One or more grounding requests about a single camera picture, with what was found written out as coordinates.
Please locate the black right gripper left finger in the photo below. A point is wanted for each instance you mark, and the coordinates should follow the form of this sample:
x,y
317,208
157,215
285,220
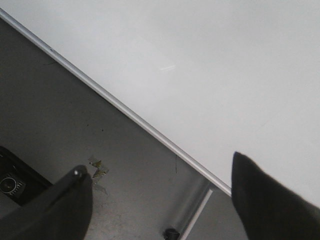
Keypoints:
x,y
62,212

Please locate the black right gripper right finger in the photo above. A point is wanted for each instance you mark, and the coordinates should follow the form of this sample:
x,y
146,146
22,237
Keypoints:
x,y
267,209

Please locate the large white whiteboard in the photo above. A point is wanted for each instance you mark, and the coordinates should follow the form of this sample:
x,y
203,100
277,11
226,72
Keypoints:
x,y
205,77

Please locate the grey table leg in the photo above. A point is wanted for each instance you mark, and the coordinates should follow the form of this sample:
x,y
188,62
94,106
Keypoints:
x,y
195,211

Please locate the black caster wheel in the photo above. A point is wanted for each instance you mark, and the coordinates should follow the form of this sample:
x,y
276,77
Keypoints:
x,y
171,234

